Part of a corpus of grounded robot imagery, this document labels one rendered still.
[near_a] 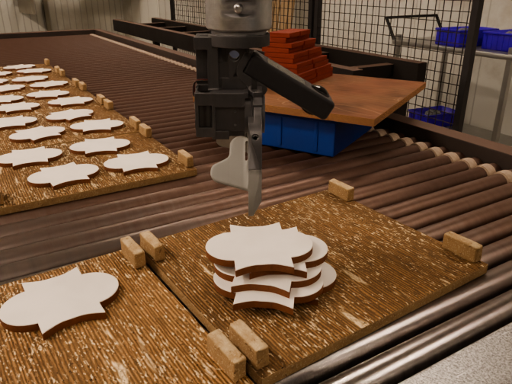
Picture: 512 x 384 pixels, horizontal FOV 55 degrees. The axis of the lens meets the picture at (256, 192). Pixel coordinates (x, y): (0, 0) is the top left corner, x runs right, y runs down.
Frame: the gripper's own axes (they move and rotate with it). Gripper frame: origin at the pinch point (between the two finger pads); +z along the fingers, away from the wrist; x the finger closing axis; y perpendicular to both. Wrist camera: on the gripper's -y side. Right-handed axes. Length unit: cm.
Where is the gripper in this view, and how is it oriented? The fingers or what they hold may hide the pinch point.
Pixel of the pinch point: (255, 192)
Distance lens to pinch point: 65.0
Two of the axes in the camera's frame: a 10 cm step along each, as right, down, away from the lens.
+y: -10.0, 0.0, -0.2
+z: -0.1, 9.1, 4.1
